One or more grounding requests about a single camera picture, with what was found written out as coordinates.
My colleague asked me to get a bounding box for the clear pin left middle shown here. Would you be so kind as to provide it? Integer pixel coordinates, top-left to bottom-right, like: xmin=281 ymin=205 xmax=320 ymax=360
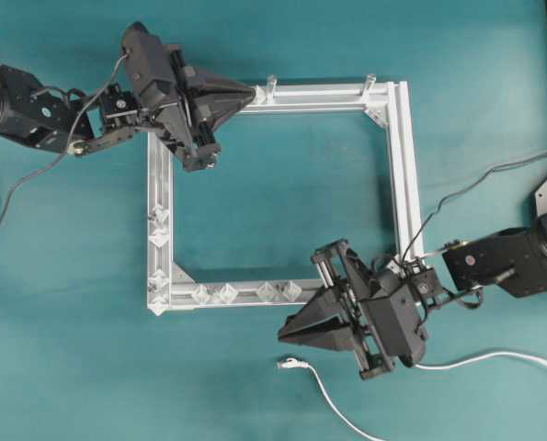
xmin=148 ymin=229 xmax=171 ymax=248

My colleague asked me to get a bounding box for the black camera cable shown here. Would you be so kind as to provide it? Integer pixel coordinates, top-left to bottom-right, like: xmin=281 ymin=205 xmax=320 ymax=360
xmin=399 ymin=146 xmax=547 ymax=267
xmin=0 ymin=49 xmax=132 ymax=254

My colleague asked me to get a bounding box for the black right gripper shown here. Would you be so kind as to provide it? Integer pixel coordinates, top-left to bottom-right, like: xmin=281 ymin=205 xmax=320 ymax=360
xmin=278 ymin=240 xmax=428 ymax=379

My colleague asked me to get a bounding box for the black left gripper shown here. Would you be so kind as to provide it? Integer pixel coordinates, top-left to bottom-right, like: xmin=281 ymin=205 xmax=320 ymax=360
xmin=137 ymin=44 xmax=256 ymax=172

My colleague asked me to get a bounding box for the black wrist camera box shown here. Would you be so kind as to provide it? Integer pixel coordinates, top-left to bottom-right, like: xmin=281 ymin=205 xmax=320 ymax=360
xmin=121 ymin=21 xmax=179 ymax=110
xmin=360 ymin=279 xmax=428 ymax=368

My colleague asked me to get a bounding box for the black right camera cable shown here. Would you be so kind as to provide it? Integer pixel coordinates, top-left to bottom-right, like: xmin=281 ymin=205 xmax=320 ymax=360
xmin=399 ymin=146 xmax=547 ymax=267

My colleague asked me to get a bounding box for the white ethernet cable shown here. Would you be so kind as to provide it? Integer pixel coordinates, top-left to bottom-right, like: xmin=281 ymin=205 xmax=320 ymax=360
xmin=276 ymin=350 xmax=547 ymax=441

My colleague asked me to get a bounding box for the black left camera cable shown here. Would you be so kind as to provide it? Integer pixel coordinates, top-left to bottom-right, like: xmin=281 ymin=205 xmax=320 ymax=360
xmin=0 ymin=49 xmax=132 ymax=254

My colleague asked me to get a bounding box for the clear pin left lower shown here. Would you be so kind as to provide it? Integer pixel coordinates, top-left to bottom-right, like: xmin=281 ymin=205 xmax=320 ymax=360
xmin=147 ymin=269 xmax=170 ymax=293

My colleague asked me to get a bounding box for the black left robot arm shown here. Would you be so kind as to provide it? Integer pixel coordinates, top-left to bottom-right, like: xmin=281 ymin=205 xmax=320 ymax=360
xmin=0 ymin=43 xmax=256 ymax=172

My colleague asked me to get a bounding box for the clear pin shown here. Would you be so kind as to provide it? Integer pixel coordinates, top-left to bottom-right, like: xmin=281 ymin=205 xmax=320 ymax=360
xmin=360 ymin=73 xmax=377 ymax=100
xmin=280 ymin=280 xmax=302 ymax=302
xmin=215 ymin=283 xmax=239 ymax=305
xmin=256 ymin=281 xmax=279 ymax=303
xmin=191 ymin=284 xmax=214 ymax=306
xmin=147 ymin=269 xmax=170 ymax=293
xmin=265 ymin=74 xmax=278 ymax=103
xmin=148 ymin=229 xmax=171 ymax=248
xmin=148 ymin=204 xmax=171 ymax=229

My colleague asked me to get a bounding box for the clear pin top left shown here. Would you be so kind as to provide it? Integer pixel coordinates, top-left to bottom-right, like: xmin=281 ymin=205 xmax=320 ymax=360
xmin=265 ymin=74 xmax=278 ymax=103

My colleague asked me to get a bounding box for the clear pin top right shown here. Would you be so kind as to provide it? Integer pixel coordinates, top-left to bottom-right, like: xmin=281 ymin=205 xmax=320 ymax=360
xmin=360 ymin=73 xmax=377 ymax=100

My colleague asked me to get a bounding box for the clear pin left upper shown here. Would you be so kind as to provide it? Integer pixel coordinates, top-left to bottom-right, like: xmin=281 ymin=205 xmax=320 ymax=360
xmin=148 ymin=204 xmax=171 ymax=229

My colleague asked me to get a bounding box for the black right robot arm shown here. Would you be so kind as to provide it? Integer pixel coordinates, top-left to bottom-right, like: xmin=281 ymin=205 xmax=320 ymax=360
xmin=278 ymin=213 xmax=547 ymax=379

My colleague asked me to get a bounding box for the square aluminium extrusion frame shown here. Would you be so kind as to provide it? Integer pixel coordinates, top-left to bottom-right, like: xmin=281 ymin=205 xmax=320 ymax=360
xmin=146 ymin=81 xmax=425 ymax=311

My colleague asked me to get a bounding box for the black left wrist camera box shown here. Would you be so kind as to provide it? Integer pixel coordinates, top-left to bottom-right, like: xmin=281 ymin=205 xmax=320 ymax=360
xmin=121 ymin=21 xmax=179 ymax=110

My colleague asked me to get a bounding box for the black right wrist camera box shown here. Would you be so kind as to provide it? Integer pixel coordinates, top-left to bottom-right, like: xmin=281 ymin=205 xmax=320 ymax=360
xmin=360 ymin=279 xmax=428 ymax=368

